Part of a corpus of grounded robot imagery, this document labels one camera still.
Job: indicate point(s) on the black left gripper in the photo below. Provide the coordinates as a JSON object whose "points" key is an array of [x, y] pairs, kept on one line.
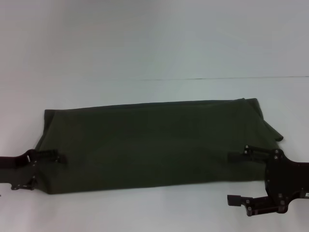
{"points": [[17, 169]]}

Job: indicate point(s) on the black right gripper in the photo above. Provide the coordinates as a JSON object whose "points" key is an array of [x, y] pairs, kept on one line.
{"points": [[289, 178]]}

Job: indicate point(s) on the dark green t-shirt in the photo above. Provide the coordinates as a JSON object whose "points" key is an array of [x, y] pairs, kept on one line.
{"points": [[144, 145]]}

